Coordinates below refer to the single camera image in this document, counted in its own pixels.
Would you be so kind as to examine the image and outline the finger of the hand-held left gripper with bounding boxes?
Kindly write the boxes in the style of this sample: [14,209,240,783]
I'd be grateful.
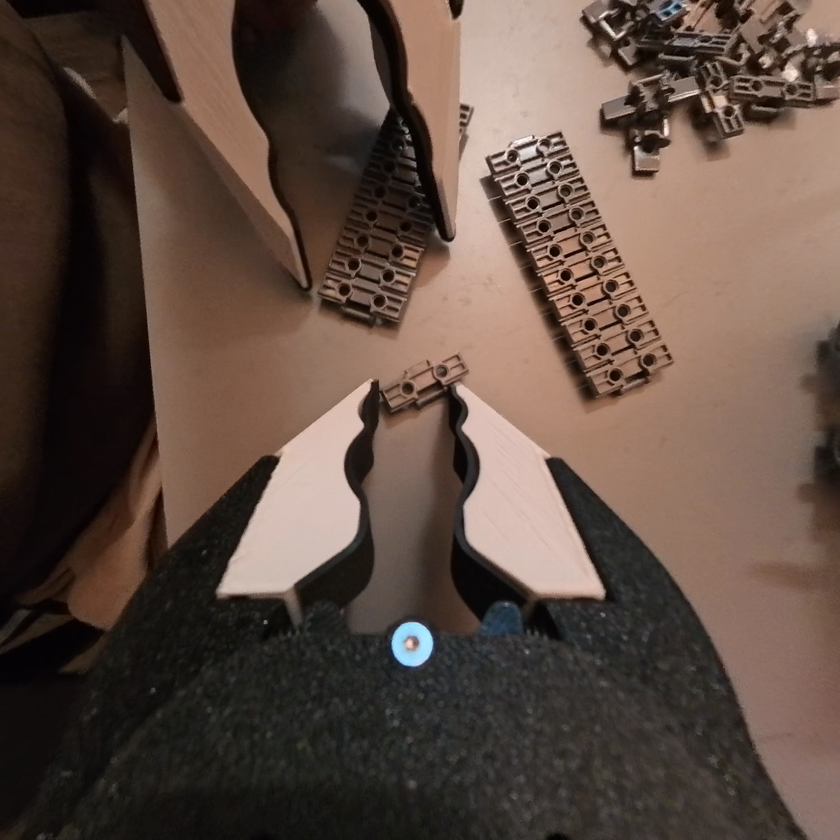
[357,0,463,242]
[141,0,312,291]

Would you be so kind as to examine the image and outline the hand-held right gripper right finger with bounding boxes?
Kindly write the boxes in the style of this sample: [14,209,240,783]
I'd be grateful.
[449,382,608,603]

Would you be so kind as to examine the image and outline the single grey track link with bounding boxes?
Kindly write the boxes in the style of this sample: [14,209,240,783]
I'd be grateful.
[381,352,472,414]

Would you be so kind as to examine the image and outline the yellow black brick vehicle model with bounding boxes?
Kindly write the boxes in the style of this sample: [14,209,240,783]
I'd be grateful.
[814,322,840,487]

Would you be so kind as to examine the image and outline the person's beige trousers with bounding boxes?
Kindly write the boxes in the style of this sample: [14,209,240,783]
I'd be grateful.
[0,420,168,677]

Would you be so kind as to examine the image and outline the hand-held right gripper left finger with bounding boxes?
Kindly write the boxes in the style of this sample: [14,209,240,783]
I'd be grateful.
[217,379,383,631]

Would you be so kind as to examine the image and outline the short grey track strip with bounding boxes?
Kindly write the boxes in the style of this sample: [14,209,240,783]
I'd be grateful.
[318,104,475,327]

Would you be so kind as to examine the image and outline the pile of grey track links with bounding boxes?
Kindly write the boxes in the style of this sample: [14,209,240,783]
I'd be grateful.
[581,0,840,175]

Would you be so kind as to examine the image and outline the assembled grey track strip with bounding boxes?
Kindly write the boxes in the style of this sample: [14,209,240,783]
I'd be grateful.
[484,131,675,399]

